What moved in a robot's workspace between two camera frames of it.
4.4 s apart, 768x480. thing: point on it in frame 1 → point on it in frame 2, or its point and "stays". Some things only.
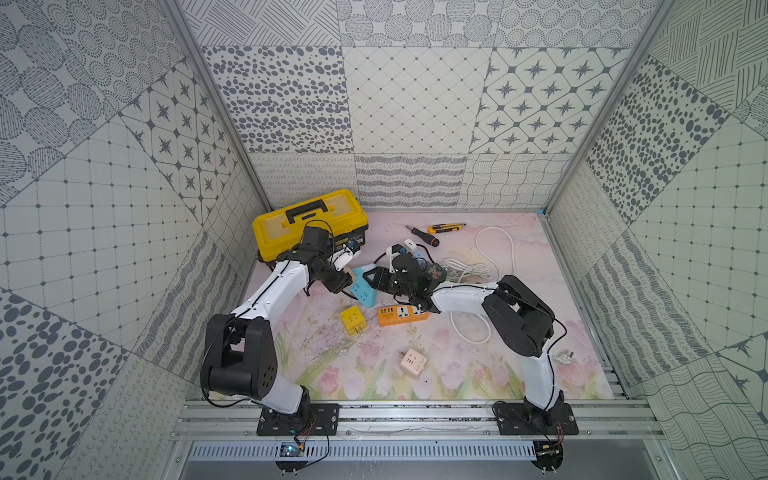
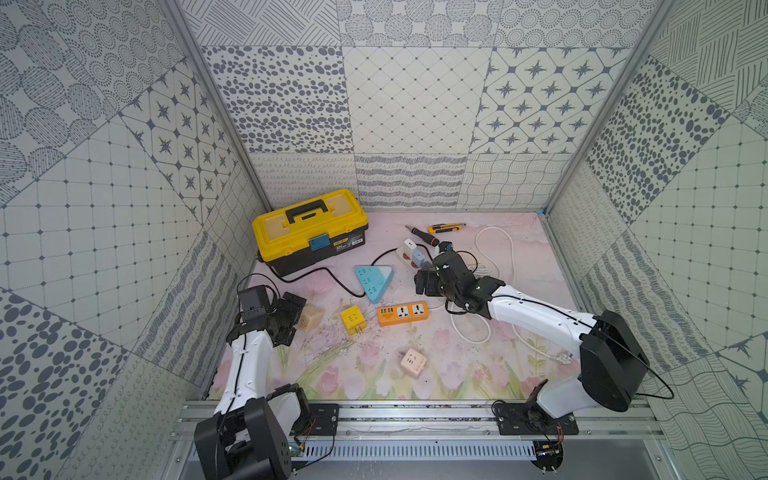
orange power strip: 398,315 stays
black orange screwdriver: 434,241 stays
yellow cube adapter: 353,320 stays
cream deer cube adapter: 412,361 stays
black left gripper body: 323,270 → 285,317
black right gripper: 379,281 → 420,278
